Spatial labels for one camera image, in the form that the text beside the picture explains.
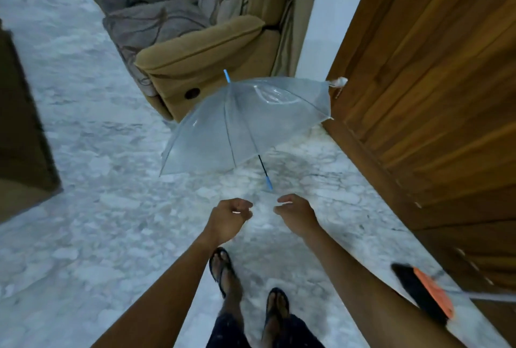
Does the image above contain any person's left hand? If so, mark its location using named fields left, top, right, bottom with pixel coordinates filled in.
left=203, top=198, right=254, bottom=246

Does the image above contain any person's right hand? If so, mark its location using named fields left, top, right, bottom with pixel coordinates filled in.
left=274, top=194, right=321, bottom=239

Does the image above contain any person's left forearm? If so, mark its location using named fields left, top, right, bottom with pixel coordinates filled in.
left=92, top=231, right=226, bottom=348

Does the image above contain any person's right forearm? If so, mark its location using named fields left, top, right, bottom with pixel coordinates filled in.
left=300, top=225, right=468, bottom=348

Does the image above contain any black left sandal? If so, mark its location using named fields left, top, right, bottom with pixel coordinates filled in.
left=208, top=247, right=238, bottom=300

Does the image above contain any black sandal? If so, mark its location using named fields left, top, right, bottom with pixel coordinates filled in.
left=208, top=247, right=238, bottom=300
left=264, top=287, right=290, bottom=330

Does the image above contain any black right sandal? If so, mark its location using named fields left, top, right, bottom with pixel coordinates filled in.
left=264, top=287, right=290, bottom=330

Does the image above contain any person's left leg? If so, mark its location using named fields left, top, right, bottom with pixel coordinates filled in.
left=206, top=265, right=252, bottom=348

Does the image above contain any person's leg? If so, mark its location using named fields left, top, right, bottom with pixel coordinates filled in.
left=206, top=265, right=252, bottom=348
left=260, top=291, right=325, bottom=348

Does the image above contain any person's right leg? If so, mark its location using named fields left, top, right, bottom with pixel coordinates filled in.
left=260, top=291, right=325, bottom=348

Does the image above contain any orange and black broom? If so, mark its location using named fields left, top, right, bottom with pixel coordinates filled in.
left=390, top=262, right=516, bottom=326

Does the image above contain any tan upholstered armchair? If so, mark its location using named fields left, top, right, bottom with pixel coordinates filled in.
left=71, top=0, right=325, bottom=123

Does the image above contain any wooden door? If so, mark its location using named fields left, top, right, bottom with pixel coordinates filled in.
left=322, top=0, right=516, bottom=348

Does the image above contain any brown wooden furniture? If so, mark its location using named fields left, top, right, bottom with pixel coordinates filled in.
left=0, top=19, right=64, bottom=224

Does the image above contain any transparent umbrella with blue handle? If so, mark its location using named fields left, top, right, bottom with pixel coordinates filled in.
left=159, top=69, right=348, bottom=192

